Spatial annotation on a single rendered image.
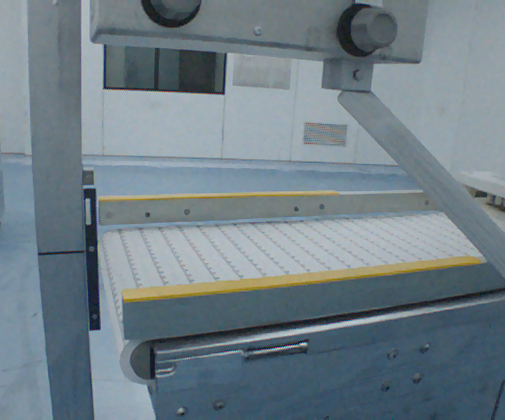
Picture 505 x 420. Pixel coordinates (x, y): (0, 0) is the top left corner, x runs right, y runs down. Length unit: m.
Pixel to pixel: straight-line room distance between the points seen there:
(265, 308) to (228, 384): 0.07
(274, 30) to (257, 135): 5.36
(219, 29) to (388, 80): 5.89
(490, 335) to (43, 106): 0.57
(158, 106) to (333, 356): 5.16
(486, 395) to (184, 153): 5.08
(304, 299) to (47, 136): 0.36
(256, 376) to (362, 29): 0.28
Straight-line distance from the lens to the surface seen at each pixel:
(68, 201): 0.61
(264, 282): 0.37
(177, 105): 5.50
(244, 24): 0.29
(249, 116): 5.60
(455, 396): 0.68
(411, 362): 0.50
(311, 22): 0.31
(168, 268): 0.48
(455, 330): 0.52
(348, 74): 0.36
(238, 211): 0.63
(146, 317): 0.35
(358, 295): 0.41
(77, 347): 0.69
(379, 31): 0.30
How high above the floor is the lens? 1.04
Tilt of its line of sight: 16 degrees down
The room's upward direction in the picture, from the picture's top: 4 degrees clockwise
